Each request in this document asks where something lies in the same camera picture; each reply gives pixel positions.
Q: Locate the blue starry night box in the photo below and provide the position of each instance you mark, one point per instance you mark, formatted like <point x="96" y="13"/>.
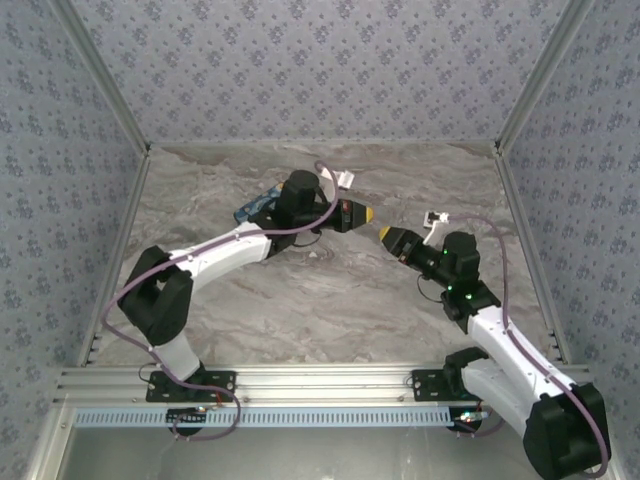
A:
<point x="255" y="205"/>

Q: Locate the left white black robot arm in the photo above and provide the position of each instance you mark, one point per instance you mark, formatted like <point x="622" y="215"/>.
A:
<point x="225" y="248"/>

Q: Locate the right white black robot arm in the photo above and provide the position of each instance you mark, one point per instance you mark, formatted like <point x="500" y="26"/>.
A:
<point x="500" y="335"/>

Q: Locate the small black controller board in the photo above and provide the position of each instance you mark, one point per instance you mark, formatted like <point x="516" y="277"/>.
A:
<point x="467" y="419"/>
<point x="187" y="416"/>

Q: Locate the aluminium frame post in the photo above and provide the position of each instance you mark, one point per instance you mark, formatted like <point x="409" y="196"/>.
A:
<point x="50" y="440"/>
<point x="540" y="75"/>
<point x="121" y="250"/>
<point x="106" y="75"/>
<point x="530" y="250"/>

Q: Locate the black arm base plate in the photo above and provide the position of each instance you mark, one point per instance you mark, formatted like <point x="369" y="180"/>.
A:
<point x="220" y="387"/>
<point x="427" y="387"/>

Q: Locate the aluminium mounting rail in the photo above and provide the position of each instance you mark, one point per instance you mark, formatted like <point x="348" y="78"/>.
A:
<point x="320" y="382"/>

